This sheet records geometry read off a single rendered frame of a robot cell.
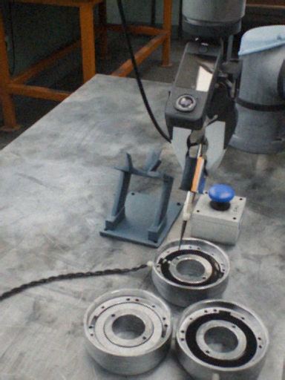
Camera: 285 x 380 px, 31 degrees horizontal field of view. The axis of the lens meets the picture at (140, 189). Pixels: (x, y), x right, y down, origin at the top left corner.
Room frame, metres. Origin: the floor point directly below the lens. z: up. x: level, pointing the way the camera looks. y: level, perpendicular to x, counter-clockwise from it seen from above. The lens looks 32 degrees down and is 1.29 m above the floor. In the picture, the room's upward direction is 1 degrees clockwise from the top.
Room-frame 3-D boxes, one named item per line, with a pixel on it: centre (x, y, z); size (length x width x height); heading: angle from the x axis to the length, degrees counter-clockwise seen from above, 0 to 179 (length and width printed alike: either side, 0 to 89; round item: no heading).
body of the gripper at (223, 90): (0.65, -0.09, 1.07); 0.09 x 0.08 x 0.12; 159
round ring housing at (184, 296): (0.53, -0.07, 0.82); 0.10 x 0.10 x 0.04
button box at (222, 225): (0.66, -0.13, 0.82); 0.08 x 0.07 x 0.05; 161
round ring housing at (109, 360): (0.42, 0.01, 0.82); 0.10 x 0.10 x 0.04
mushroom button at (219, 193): (0.66, -0.12, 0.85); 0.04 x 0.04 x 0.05
